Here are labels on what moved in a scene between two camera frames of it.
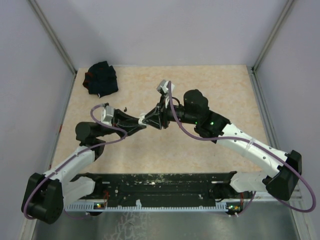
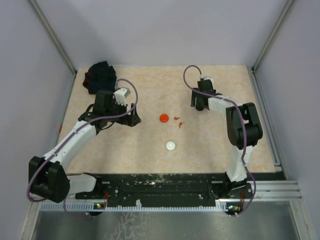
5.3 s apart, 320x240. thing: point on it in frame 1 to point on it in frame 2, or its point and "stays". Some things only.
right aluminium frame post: x=287 y=7 stays
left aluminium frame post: x=37 y=9 stays
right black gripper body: x=168 y=111 to x=198 y=96
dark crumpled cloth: x=101 y=79 stays
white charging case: x=140 y=121 to x=170 y=145
